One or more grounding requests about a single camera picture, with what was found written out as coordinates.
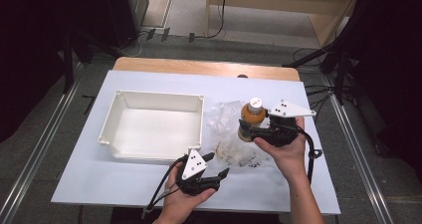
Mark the person's left hand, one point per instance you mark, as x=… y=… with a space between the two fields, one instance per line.
x=179 y=204

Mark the person's right hand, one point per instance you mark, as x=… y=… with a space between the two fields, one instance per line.
x=288 y=157

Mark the aluminium floor rail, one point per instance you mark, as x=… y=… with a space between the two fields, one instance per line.
x=358 y=144
x=36 y=151

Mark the dark cabinet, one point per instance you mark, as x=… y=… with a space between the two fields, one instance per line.
x=126 y=11

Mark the white plastic tray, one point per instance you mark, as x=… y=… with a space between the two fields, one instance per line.
x=152 y=131

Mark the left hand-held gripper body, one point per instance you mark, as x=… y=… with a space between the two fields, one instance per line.
x=195 y=180

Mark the person's dark clothing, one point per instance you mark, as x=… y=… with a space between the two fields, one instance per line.
x=225 y=218

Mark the white board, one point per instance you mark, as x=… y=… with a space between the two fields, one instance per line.
x=116 y=184

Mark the orange bottle with white cap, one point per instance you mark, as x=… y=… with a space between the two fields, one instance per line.
x=253 y=116

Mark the black tripod stand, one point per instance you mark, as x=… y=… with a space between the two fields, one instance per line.
x=338 y=71

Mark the wooden table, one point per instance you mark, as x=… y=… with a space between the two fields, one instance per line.
x=185 y=66

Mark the light wooden shelf unit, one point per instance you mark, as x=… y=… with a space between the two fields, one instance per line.
x=278 y=5

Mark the clear plastic bag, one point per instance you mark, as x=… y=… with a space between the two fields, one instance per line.
x=229 y=141

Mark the black plug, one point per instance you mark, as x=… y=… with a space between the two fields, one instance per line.
x=151 y=34

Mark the black curtain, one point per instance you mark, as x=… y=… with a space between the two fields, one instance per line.
x=391 y=68
x=30 y=51

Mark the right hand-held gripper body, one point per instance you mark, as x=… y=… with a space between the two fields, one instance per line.
x=282 y=131

